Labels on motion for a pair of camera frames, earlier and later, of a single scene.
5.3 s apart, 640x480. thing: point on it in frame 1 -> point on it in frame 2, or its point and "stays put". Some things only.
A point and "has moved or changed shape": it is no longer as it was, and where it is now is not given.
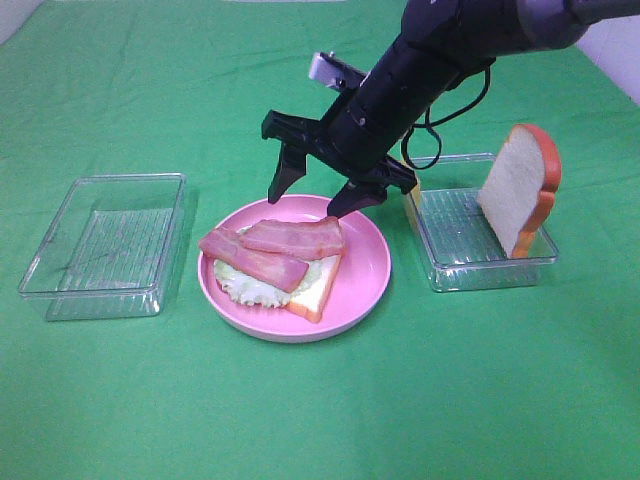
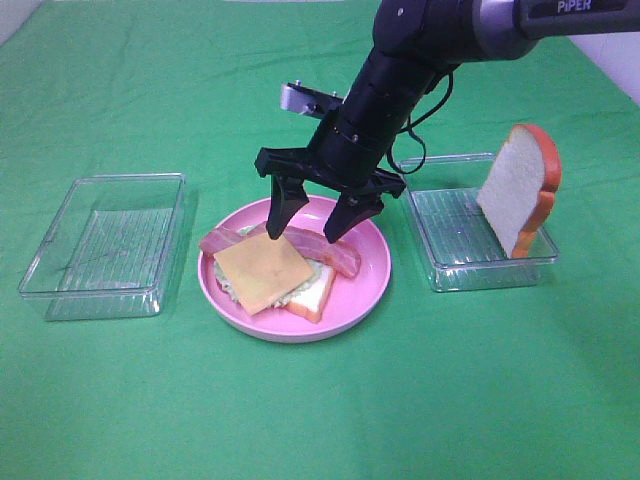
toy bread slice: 519,194 stays put
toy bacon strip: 316,239 has moved or changed shape
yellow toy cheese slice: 413,200 -> 264,272
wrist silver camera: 334,72 -> 308,100
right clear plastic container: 460,247 stays put
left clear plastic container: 112,248 stays put
